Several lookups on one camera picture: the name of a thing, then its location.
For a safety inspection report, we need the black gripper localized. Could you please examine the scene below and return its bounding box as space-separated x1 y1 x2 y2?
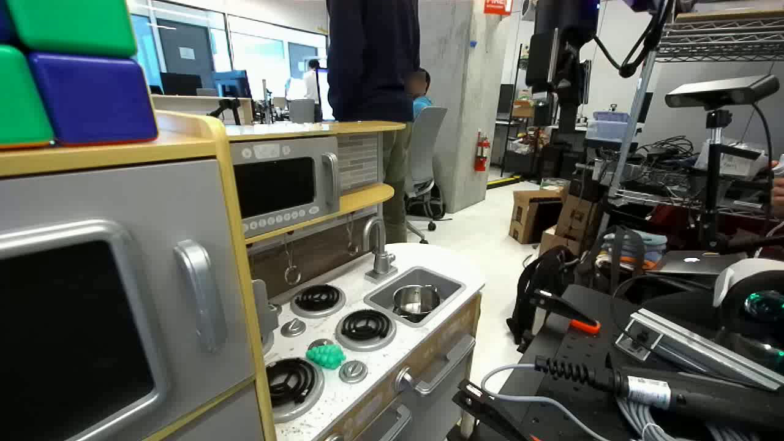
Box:
525 0 602 94

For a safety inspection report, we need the teal blue toy object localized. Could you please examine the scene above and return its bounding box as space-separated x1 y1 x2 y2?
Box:
304 339 347 372

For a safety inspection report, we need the white black robot base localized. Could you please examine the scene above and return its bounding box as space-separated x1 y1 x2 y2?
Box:
710 256 784 350

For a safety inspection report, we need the small steel pot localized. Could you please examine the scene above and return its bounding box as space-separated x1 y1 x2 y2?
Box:
391 281 444 323

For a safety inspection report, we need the black toy stove burner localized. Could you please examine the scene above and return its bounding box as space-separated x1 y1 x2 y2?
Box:
333 307 400 354
289 281 347 321
265 355 326 427

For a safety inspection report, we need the grey stove knob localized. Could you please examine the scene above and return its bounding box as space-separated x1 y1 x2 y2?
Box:
279 316 308 341
338 357 371 387

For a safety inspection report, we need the translucent plastic bin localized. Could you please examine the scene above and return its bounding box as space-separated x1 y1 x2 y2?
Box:
583 111 647 147

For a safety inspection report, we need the silver metal pole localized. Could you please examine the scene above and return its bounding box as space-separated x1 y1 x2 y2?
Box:
605 47 662 201

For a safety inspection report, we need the red fire extinguisher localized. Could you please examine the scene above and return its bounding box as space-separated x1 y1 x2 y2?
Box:
473 132 496 176

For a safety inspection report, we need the seated person blue shirt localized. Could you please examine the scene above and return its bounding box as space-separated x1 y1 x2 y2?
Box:
410 67 437 117

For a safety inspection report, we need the brown cardboard box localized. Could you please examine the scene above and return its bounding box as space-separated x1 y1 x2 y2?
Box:
537 191 607 259

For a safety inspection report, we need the grey office chair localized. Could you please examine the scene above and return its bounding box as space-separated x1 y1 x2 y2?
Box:
405 106 451 245

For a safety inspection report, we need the standing person dark sweater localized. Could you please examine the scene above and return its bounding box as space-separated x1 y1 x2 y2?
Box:
323 0 423 245

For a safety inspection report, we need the distant person white shirt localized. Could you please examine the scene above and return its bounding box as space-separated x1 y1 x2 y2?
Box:
301 56 331 126

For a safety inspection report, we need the black tool orange tip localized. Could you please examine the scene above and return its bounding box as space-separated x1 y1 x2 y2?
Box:
526 288 605 339

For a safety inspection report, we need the grey toy faucet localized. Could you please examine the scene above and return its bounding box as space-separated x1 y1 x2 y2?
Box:
360 216 400 285

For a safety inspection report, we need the grey toy sink basin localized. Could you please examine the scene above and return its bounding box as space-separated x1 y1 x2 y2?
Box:
362 265 467 332

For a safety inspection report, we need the grey toy microwave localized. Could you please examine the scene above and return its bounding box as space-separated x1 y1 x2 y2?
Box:
230 134 342 242

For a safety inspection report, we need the aluminium extrusion bar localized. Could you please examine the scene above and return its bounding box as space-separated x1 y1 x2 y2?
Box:
612 307 784 392

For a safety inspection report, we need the computer monitor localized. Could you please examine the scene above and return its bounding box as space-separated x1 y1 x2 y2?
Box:
210 68 254 101

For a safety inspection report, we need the wooden toy play kitchen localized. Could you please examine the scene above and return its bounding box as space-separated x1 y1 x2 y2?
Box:
0 109 486 441

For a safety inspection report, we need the black clamp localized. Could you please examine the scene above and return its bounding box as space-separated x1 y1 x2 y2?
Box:
451 377 537 441

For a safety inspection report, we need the black plug silver collar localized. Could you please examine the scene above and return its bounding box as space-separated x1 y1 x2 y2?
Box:
531 355 784 437

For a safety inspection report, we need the blue purple foam block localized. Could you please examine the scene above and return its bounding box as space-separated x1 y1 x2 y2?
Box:
26 52 161 147

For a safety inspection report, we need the large green foam block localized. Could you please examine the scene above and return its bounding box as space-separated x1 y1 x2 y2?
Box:
4 0 139 58

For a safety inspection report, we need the grey toy oven door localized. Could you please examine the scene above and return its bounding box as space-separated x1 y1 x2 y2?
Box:
0 156 258 441

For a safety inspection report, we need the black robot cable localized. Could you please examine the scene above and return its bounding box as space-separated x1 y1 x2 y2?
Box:
592 0 682 82

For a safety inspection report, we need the grey depth camera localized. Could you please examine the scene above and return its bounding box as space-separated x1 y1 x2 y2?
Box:
662 74 782 112

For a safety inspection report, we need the black camera stand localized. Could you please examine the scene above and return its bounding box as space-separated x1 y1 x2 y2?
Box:
700 106 770 250

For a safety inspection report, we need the grey drawer handle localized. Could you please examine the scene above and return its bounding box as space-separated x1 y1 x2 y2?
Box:
395 332 478 399

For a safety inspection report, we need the grey cable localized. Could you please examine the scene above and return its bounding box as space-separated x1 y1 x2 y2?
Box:
478 362 611 441

